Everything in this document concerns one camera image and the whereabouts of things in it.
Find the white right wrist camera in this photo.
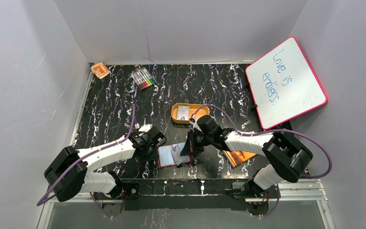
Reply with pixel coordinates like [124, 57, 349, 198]
[189, 117, 202, 132]

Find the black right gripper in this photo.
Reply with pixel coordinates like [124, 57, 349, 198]
[181, 129, 213, 156]

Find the red leather card holder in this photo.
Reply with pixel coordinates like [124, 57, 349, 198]
[158, 145, 193, 168]

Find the orange oval tray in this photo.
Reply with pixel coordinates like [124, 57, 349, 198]
[171, 103, 210, 125]

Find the small orange card box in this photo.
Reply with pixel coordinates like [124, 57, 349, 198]
[91, 62, 110, 79]

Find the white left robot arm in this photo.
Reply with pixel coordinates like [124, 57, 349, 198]
[44, 125, 167, 202]

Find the white credit card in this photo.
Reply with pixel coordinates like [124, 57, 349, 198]
[177, 105, 190, 120]
[171, 143, 191, 166]

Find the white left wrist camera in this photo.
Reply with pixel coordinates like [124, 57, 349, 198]
[134, 123, 152, 132]

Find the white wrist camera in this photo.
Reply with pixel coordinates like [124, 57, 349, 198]
[189, 117, 202, 132]
[134, 123, 152, 132]

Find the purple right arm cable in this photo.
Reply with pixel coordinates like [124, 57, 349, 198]
[191, 104, 333, 179]

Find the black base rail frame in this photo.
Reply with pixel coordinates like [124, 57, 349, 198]
[44, 178, 329, 219]

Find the orange book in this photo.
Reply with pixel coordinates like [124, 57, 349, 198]
[223, 150, 256, 168]

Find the pack of coloured markers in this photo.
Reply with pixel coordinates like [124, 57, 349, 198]
[131, 67, 156, 91]

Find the pink framed whiteboard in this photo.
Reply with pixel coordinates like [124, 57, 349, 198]
[245, 36, 328, 130]

